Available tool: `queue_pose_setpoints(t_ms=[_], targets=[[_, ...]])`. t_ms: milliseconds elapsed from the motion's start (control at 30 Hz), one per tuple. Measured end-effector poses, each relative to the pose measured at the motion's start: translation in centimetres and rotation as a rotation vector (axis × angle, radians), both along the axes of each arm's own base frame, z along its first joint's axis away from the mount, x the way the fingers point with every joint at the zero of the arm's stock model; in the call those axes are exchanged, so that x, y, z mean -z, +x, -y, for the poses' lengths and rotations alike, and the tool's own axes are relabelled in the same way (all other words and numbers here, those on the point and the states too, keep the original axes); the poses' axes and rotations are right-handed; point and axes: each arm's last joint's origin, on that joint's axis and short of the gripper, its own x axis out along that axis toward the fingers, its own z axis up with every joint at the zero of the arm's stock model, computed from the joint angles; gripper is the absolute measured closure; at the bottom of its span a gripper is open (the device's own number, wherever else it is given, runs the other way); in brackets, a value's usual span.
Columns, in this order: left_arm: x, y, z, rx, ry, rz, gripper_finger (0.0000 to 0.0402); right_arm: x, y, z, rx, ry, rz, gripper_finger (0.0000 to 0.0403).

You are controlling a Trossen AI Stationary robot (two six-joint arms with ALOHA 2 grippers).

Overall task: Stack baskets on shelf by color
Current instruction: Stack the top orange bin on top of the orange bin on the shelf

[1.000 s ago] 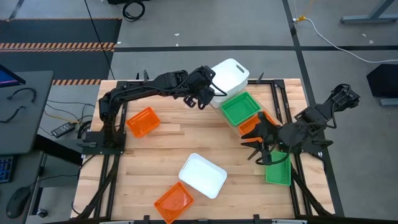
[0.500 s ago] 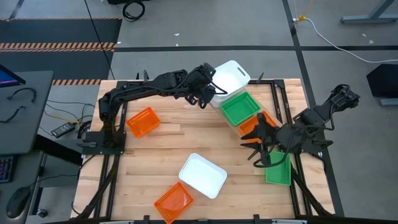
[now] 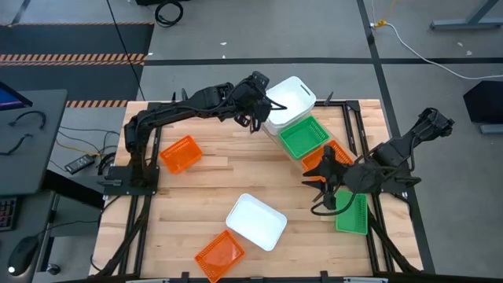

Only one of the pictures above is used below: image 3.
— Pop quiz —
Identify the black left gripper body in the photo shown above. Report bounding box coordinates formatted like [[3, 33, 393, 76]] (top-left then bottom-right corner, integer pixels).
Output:
[[231, 70, 274, 133]]

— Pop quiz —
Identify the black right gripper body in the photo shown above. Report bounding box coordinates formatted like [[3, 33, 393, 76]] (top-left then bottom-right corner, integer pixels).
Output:
[[320, 145, 357, 211]]

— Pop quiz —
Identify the white plastic basket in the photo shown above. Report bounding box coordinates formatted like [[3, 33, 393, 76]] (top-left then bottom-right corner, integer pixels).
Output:
[[263, 105, 318, 137], [225, 193, 288, 252], [263, 75, 318, 127]]

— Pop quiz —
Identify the orange slotted plastic basket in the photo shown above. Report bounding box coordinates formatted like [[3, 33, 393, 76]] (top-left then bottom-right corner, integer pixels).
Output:
[[159, 134, 204, 175], [193, 229, 246, 283], [300, 139, 354, 182]]

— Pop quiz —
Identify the green slotted plastic basket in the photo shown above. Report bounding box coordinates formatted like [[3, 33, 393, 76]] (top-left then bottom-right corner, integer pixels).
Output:
[[335, 189, 369, 236], [277, 115, 331, 161]]

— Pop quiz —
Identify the short orange black hazard tape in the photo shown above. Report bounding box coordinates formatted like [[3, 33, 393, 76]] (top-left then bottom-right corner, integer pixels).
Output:
[[65, 99, 129, 108]]

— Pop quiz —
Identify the black box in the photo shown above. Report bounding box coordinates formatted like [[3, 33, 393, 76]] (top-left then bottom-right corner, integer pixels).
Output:
[[462, 80, 503, 125]]

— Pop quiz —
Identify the black power adapter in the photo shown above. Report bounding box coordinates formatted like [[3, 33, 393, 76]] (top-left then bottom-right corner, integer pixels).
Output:
[[64, 153, 97, 175]]

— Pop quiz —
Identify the black floor mat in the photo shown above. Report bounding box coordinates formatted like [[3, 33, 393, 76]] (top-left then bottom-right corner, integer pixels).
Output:
[[0, 22, 155, 102]]

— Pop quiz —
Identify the long orange black hazard tape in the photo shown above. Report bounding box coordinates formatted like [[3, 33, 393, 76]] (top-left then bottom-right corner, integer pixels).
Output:
[[0, 53, 147, 66]]

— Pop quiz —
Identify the black desk foot beam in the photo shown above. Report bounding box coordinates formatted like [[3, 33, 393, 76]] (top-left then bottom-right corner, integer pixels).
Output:
[[41, 169, 106, 210]]

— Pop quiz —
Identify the gray metal table leg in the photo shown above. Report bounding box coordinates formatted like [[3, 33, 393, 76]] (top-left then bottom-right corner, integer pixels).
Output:
[[429, 0, 503, 31]]

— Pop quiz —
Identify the gray desk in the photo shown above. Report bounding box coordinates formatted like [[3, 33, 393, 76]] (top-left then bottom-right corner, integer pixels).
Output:
[[0, 89, 68, 197]]

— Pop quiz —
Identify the computer monitor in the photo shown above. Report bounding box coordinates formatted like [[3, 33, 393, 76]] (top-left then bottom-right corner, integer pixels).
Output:
[[0, 80, 34, 112]]

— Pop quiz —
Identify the backlit computer keyboard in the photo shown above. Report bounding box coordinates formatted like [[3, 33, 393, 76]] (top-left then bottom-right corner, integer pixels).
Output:
[[0, 196, 20, 233]]

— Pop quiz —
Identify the black computer mouse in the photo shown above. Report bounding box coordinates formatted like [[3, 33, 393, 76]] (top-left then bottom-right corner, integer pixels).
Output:
[[7, 234, 39, 277]]

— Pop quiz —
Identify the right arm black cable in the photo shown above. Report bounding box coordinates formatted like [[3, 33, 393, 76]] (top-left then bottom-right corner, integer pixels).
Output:
[[311, 190, 357, 216]]

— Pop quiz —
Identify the black aluminium table frame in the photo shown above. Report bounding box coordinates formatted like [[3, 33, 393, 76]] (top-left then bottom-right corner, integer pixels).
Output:
[[89, 89, 425, 283]]

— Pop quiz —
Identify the coiled black cable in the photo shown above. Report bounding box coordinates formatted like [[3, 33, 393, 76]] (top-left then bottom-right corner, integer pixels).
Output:
[[154, 1, 185, 28]]

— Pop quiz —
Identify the thin black floor cable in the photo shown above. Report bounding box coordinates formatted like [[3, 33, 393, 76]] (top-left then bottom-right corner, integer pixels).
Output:
[[105, 0, 146, 101]]

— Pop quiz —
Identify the white floor cable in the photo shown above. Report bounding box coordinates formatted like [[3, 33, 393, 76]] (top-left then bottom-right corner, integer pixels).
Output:
[[383, 21, 503, 81]]

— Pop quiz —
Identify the thin black wire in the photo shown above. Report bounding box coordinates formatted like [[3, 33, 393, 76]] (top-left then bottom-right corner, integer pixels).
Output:
[[54, 124, 122, 156]]

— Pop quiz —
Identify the short black curved cable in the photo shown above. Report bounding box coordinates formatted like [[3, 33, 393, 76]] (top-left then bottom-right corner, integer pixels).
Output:
[[8, 110, 47, 130], [0, 133, 35, 156]]

